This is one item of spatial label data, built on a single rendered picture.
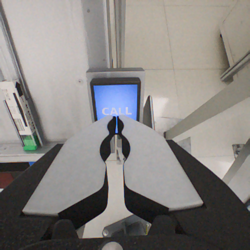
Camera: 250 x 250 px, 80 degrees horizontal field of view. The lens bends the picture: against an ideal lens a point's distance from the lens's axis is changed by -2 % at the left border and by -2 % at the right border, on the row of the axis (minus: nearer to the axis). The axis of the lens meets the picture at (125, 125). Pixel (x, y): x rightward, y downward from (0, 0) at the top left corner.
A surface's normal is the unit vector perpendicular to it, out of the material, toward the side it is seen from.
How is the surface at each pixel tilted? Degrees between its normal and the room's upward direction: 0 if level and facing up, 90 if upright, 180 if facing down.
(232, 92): 90
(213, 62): 0
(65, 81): 45
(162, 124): 0
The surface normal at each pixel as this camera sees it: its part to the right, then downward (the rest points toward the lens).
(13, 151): -0.01, -0.86
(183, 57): 0.02, -0.25
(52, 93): 0.04, 0.50
